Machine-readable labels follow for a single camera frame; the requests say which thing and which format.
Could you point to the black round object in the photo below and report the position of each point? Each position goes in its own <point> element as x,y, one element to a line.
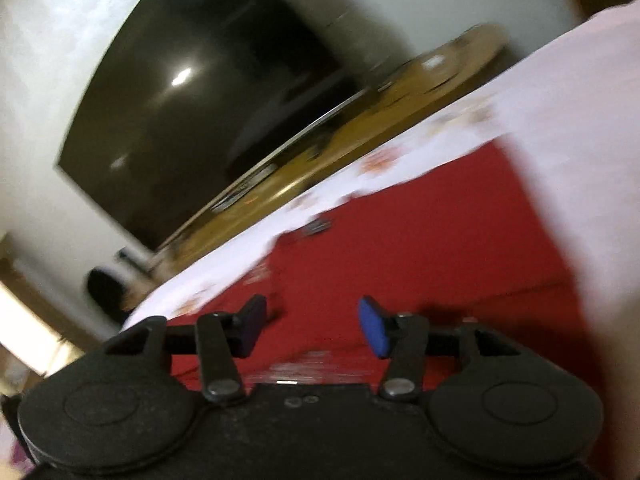
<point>106,292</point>

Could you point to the red fleece garment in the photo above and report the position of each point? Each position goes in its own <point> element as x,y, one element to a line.
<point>425,240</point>

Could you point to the large black television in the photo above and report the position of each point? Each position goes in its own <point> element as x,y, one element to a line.
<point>200,90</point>

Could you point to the flat set-top box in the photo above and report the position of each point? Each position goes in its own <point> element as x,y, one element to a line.
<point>245,185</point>

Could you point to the wooden television stand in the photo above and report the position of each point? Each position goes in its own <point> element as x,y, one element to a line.
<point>360,120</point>

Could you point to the small dark object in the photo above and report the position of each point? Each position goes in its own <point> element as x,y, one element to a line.
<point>317,226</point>

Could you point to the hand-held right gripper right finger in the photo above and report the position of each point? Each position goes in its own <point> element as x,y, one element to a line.
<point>372,325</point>

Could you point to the wooden framed window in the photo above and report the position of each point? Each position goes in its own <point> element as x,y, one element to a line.
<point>30,330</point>

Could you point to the white floral bed sheet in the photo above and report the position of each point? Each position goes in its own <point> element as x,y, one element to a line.
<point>560,85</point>

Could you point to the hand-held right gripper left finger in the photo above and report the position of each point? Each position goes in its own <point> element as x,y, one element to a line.
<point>252,322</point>

